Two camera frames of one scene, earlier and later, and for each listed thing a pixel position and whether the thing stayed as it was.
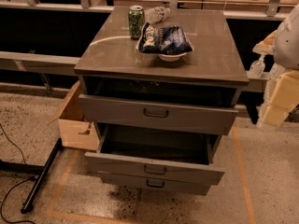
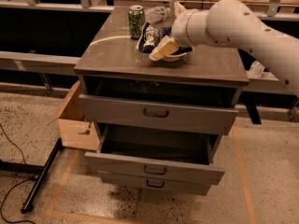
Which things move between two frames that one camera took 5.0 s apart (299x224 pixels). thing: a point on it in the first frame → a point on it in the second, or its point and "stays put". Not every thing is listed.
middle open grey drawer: [153, 152] stays put
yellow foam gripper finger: [265, 46] → [190, 27]
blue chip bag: [166, 39] stays put
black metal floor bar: [28, 203] stays put
